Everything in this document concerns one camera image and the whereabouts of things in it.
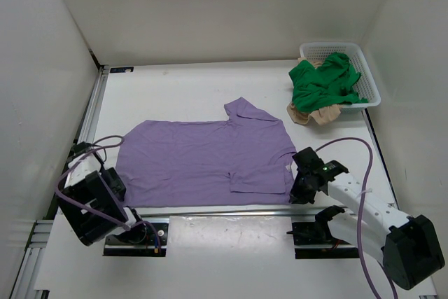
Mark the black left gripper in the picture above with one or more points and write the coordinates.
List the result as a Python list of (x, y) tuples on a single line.
[(116, 184)]

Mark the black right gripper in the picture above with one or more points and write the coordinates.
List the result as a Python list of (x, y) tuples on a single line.
[(297, 196)]

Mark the purple t shirt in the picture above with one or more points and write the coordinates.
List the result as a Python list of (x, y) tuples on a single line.
[(243, 160)]

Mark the green t shirt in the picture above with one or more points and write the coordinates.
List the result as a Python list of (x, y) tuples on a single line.
[(329, 84)]

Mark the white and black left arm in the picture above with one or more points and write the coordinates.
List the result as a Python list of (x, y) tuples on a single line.
[(93, 200)]

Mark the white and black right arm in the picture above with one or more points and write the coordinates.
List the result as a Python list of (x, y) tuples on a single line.
[(406, 247)]

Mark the beige t shirt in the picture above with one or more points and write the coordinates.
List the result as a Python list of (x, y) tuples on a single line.
[(322, 116)]

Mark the white plastic basket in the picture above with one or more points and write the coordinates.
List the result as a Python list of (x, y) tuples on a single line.
[(365, 87)]

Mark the blue label sticker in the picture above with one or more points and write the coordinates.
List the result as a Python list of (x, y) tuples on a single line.
[(121, 70)]

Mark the aluminium table edge rail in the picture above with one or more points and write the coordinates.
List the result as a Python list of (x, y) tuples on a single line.
[(251, 210)]

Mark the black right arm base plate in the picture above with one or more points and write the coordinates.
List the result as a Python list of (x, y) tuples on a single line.
[(312, 240)]

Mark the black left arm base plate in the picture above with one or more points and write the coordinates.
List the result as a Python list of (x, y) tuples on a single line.
[(150, 239)]

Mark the aluminium left frame rail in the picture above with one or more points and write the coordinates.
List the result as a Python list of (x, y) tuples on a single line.
[(40, 230)]

